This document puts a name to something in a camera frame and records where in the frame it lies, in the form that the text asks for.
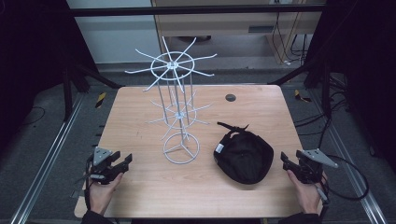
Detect thin black floor cable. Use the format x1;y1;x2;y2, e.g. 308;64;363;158
17;105;47;127

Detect person's left hand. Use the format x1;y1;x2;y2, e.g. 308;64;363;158
88;172;125;217

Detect person's right hand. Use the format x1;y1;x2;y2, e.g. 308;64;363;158
286;169;329;216

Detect black horizontal bar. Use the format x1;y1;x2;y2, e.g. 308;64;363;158
67;4;327;18

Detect light wooden desk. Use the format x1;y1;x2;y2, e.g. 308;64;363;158
150;0;327;65

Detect hanging black cables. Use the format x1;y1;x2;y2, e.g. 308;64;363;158
271;12;310;67

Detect black metal stand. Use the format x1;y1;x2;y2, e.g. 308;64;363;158
61;60;124;123
268;57;333;119

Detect yellow black striped tape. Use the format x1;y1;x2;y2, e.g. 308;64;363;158
94;91;107;109
293;89;312;104

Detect white wire rack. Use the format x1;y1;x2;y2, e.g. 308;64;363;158
124;35;219;165

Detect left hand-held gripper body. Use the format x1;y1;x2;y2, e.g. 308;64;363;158
88;146;123;186

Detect white cabinet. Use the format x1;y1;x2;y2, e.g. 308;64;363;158
65;0;163;65

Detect aluminium floor rail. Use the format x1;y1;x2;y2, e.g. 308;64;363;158
9;92;86;224
309;90;389;224

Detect black cap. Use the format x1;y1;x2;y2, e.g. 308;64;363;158
213;121;276;186

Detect black floor cables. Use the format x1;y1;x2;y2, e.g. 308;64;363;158
293;74;354;149

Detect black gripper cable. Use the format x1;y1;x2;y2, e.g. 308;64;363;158
320;154;370;202
74;157;96;211

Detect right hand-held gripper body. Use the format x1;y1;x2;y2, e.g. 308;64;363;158
294;147;340;185

